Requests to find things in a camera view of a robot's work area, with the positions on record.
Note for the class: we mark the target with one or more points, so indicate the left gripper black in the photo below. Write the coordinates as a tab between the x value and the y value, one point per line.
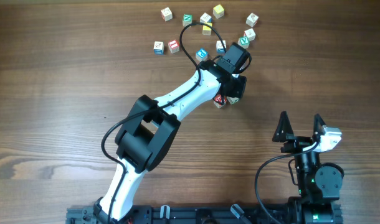
240	93

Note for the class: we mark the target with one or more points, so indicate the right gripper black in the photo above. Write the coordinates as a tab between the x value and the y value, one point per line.
296	143

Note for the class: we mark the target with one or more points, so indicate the red E block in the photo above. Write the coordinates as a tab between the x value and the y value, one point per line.
219	101

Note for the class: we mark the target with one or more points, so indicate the white block blue bottom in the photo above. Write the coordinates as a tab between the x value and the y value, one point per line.
220	47

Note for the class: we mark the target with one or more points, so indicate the green V block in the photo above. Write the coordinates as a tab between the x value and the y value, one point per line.
244	42

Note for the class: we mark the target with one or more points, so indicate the white teal-edged block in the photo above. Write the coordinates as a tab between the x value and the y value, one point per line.
232	100

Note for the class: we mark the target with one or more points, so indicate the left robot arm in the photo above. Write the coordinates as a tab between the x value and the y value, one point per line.
146	134

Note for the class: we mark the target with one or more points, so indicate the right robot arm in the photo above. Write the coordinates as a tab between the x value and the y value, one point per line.
319	183

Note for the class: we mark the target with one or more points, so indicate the blue P block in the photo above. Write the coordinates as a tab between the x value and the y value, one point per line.
201	55

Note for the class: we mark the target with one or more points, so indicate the white block red edge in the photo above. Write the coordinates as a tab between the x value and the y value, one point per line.
250	34

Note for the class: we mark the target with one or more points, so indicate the yellow block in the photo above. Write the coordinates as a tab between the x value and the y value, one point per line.
206	29

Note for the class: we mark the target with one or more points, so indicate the white picture block far right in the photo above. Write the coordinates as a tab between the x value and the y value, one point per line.
252	19

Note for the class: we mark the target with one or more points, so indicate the red L block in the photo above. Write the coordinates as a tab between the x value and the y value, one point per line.
173	46

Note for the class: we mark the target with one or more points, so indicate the white block blue side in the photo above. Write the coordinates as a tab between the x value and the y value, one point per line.
205	18

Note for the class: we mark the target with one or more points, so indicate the yellow-green top block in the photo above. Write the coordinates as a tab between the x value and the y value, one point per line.
218	11

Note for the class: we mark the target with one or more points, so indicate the green N block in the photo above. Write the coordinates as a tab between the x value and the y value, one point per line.
187	19

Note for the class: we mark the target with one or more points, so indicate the white block blue base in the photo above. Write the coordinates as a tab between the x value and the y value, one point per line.
158	48

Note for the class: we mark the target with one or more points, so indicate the white block top left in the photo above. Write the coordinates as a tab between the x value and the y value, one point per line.
166	14

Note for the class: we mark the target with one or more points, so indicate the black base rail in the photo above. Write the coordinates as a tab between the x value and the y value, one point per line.
284	213

